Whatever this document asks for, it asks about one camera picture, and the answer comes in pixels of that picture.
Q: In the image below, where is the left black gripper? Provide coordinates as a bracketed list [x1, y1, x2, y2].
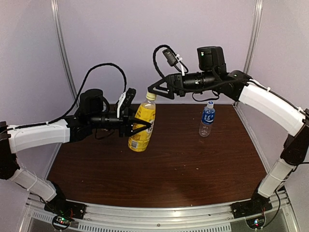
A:
[88, 105, 151, 137]

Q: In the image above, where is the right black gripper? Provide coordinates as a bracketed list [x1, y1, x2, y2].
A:
[147, 70, 217, 99]

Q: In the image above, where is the yellow drink bottle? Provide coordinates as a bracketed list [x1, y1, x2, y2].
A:
[127, 91, 157, 153]

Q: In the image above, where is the pale yellow bottle cap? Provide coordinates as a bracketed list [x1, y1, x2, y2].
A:
[146, 91, 156, 101]

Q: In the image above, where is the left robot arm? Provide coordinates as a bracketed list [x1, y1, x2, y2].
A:
[0, 88, 151, 215]

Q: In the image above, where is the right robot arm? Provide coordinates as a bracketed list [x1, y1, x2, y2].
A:
[148, 44, 309, 214]

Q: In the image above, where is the blue label bottle white cap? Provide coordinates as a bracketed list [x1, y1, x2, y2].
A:
[199, 101, 215, 137]

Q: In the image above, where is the left circuit board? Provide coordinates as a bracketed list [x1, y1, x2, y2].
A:
[52, 215, 74, 230]

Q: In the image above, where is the circuit board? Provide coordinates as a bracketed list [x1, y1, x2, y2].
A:
[52, 215, 74, 230]
[246, 216, 266, 230]

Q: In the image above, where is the right circuit board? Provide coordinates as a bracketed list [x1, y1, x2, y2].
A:
[246, 216, 266, 230]

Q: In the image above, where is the right black cable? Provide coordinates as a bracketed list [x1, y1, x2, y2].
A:
[152, 44, 174, 79]

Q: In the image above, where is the black cable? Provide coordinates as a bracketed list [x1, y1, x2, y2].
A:
[0, 63, 128, 136]
[152, 44, 174, 79]

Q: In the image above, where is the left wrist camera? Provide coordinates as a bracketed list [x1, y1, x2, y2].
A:
[116, 88, 136, 118]

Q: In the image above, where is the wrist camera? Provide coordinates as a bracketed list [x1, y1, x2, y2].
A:
[162, 48, 189, 76]
[116, 88, 136, 118]

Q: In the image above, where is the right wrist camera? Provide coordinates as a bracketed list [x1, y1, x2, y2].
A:
[162, 48, 189, 76]

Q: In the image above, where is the left black cable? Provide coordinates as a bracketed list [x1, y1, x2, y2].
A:
[0, 63, 128, 136]

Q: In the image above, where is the front aluminium rail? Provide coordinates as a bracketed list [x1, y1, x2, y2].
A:
[17, 190, 300, 232]

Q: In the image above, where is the right aluminium frame post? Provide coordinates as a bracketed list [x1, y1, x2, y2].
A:
[243, 0, 264, 73]

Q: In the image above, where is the aluminium frame post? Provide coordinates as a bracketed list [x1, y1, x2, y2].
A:
[243, 0, 264, 73]
[50, 0, 77, 100]

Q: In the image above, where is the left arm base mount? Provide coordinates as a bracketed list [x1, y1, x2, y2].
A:
[44, 194, 86, 219]

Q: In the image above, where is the left aluminium frame post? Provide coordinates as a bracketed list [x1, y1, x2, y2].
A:
[50, 0, 77, 100]

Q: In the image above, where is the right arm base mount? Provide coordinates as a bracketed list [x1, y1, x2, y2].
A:
[231, 193, 273, 219]

